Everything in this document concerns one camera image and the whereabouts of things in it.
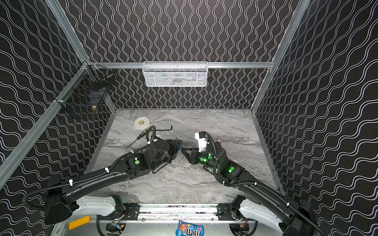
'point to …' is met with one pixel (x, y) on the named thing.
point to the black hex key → (164, 130)
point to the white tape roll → (141, 122)
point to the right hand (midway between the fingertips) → (182, 151)
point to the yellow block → (79, 222)
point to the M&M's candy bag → (188, 229)
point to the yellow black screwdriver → (141, 135)
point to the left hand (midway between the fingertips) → (187, 143)
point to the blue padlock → (182, 146)
